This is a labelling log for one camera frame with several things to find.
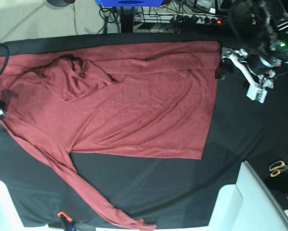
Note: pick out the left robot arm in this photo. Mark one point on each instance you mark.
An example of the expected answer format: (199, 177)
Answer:
(264, 56)

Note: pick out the orange black clamp bottom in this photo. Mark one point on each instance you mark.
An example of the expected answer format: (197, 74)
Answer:
(67, 223)

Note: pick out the white power strip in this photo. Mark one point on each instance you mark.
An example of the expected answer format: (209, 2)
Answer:
(166, 18)

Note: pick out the blue box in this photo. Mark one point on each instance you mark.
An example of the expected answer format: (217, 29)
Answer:
(130, 3)

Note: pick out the black table stand post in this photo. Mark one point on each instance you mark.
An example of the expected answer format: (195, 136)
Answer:
(126, 18)

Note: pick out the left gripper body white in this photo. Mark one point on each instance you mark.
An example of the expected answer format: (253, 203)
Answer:
(257, 72)

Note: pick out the black table cloth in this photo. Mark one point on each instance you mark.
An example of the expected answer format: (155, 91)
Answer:
(166, 192)

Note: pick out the red long-sleeve T-shirt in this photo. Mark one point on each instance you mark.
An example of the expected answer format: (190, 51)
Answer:
(139, 100)

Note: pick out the yellow-handled scissors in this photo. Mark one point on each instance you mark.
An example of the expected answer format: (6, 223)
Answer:
(277, 168)

